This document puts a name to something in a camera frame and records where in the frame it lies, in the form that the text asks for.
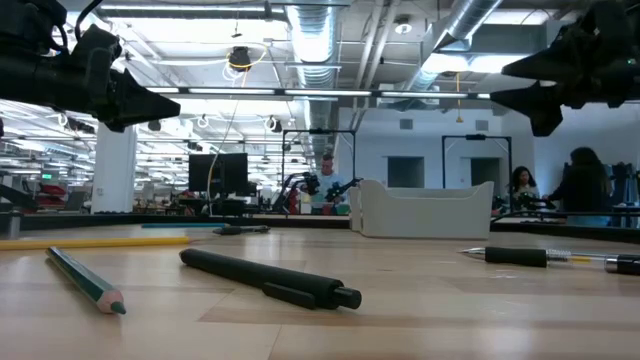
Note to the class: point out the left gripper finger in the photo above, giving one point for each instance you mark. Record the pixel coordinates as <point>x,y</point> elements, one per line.
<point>145,107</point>

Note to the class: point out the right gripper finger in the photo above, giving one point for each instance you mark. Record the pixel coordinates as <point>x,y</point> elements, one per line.
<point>542,105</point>
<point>565,57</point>

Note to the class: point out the blue pencil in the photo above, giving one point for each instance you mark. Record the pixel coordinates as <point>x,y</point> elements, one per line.
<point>180,225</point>

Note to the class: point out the yellow pencil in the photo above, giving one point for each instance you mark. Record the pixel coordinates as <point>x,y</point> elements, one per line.
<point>90,243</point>

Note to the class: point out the slim black pen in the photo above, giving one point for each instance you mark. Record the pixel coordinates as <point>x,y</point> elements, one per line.
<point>240,230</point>

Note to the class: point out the thick matte black pen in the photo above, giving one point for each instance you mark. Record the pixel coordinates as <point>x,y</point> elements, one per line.
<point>265,275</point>

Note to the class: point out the background black robot arm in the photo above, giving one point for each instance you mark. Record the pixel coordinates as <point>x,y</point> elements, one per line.
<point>342,189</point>
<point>287,195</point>

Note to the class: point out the white square pillar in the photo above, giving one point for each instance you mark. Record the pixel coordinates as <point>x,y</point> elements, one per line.
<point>114,170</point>

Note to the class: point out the person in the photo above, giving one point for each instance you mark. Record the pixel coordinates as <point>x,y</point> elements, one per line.
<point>522,182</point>
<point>582,190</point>
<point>327,185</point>

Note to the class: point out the black background monitor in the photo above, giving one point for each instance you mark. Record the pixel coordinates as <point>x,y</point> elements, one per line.
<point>217,175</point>

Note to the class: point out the white plastic bin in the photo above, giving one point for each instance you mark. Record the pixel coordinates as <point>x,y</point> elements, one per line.
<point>354,210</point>
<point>425,215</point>

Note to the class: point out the overhead light bar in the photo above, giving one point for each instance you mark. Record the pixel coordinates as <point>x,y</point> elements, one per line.
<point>325,92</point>

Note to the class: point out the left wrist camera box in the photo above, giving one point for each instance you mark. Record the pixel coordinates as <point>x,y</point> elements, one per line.
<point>30,25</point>

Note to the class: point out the black overhead camera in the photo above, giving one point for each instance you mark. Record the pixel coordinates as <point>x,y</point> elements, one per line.
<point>240,57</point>

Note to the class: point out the black gantry frame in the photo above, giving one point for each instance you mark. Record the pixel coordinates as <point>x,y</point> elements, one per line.
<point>443,160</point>
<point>283,160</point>

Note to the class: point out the black aluminium table frame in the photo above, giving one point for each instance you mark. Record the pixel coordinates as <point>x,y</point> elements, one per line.
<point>100,221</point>

